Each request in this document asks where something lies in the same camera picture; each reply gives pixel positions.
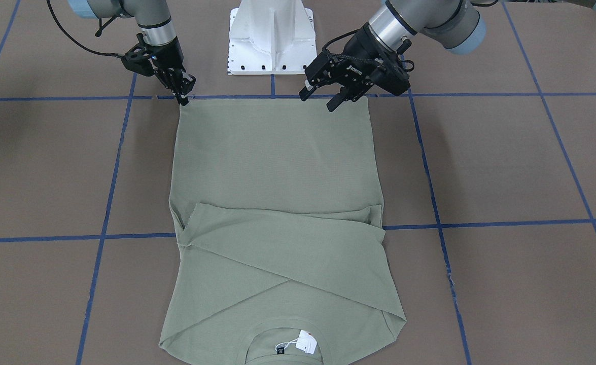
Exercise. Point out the sage green long-sleeve shirt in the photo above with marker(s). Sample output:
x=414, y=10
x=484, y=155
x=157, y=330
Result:
x=277, y=209

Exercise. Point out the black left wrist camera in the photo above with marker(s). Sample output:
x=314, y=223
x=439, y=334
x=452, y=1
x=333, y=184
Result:
x=390, y=75

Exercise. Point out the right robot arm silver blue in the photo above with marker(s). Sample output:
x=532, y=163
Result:
x=152, y=17

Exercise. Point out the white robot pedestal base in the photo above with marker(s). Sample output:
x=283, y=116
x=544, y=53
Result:
x=270, y=38

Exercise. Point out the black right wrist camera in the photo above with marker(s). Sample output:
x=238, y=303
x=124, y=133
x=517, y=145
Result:
x=137, y=59

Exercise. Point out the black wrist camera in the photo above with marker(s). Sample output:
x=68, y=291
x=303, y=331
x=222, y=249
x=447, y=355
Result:
x=137, y=59
x=390, y=75

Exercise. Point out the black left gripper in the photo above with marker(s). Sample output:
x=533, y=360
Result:
x=362, y=55

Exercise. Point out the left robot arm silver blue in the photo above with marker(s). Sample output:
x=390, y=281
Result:
x=456, y=25

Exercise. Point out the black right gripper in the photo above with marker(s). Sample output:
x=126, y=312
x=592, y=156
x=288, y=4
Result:
x=169, y=57

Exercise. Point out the white paper garment tag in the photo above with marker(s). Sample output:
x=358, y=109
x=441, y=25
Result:
x=306, y=342

